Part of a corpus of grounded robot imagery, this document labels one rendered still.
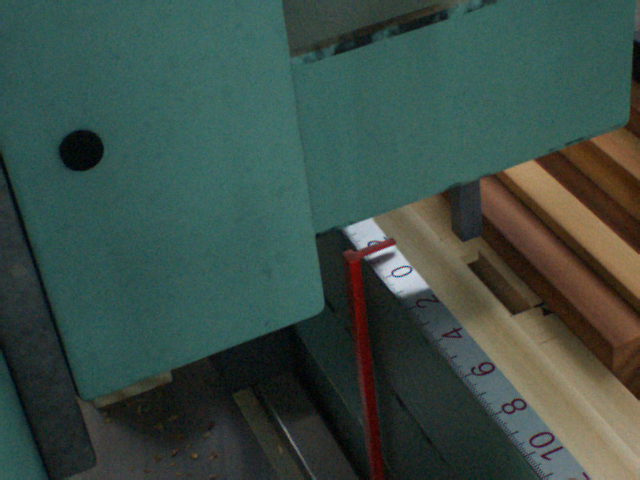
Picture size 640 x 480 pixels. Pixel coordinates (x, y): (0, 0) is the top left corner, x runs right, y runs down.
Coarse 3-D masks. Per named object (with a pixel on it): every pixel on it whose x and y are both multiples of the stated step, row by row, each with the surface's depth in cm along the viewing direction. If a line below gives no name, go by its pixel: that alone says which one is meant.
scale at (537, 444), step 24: (360, 240) 48; (384, 240) 47; (384, 264) 46; (408, 264) 46; (408, 288) 45; (408, 312) 44; (432, 312) 44; (432, 336) 43; (456, 336) 43; (456, 360) 42; (480, 360) 42; (480, 384) 41; (504, 384) 41; (504, 408) 40; (528, 408) 40; (504, 432) 39; (528, 432) 39; (552, 432) 39; (528, 456) 38; (552, 456) 38
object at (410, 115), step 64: (320, 0) 39; (384, 0) 39; (448, 0) 38; (512, 0) 39; (576, 0) 40; (320, 64) 37; (384, 64) 38; (448, 64) 39; (512, 64) 40; (576, 64) 41; (320, 128) 38; (384, 128) 39; (448, 128) 40; (512, 128) 41; (576, 128) 43; (320, 192) 40; (384, 192) 41
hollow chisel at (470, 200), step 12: (456, 192) 47; (468, 192) 46; (480, 192) 47; (456, 204) 47; (468, 204) 47; (480, 204) 47; (456, 216) 47; (468, 216) 47; (480, 216) 47; (456, 228) 48; (468, 228) 47; (480, 228) 48; (468, 240) 48
